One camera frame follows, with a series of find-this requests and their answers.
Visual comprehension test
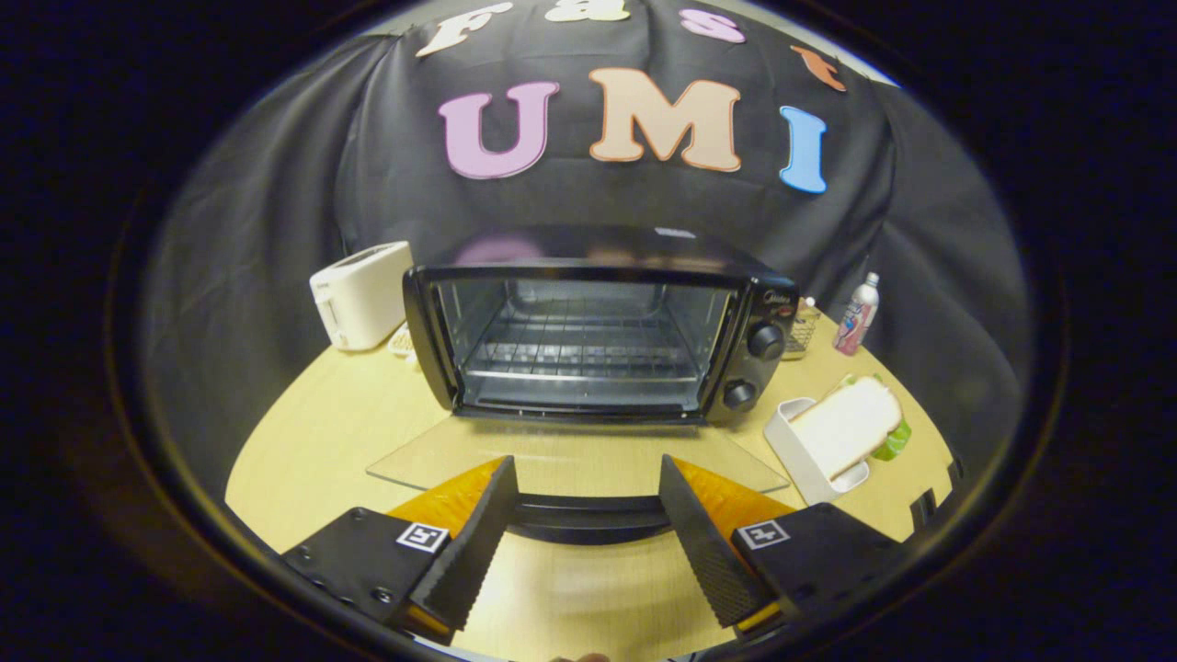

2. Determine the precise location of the white spray bottle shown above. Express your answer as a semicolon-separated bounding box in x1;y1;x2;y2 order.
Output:
833;272;881;357

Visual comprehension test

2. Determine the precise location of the black toaster oven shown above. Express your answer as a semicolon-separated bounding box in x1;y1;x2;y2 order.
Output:
366;225;801;545

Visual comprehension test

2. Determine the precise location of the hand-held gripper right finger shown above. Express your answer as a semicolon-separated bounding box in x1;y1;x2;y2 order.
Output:
659;453;907;640

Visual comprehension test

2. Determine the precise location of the black backdrop cloth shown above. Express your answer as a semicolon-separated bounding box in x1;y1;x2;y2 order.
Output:
143;0;1031;516

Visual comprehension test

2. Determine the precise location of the sandwich with lettuce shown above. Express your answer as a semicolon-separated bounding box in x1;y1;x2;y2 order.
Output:
789;372;913;481

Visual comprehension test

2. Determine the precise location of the wire basket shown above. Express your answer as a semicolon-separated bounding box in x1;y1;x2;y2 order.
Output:
782;296;822;361

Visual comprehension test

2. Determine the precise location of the metal oven rack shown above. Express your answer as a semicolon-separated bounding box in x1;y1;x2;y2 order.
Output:
464;294;714;382

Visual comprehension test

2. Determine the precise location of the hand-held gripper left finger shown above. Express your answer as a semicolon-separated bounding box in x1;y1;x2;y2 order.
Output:
280;455;519;645

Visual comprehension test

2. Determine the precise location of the white rectangular tray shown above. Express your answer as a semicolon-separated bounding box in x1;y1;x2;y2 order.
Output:
763;397;872;507

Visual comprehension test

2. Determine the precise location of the white bread toaster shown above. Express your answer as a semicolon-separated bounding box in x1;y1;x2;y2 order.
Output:
309;241;415;352

